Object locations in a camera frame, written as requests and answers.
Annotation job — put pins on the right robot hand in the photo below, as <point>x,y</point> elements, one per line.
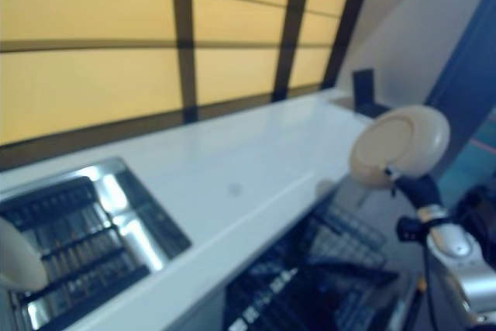
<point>420,191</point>

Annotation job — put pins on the beige round plate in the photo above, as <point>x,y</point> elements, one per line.
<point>403,145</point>
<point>19,257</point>

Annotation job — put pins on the built-in dishwasher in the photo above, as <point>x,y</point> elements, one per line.
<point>279,269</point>

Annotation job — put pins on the dark open laptop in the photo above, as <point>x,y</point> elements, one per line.
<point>364,90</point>

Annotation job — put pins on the stainless steel sink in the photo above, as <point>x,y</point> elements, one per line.
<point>116,187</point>

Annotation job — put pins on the black steel dish rack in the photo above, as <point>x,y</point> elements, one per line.
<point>77,230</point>

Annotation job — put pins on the blue panel with metal frame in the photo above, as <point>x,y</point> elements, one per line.
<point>465,75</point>

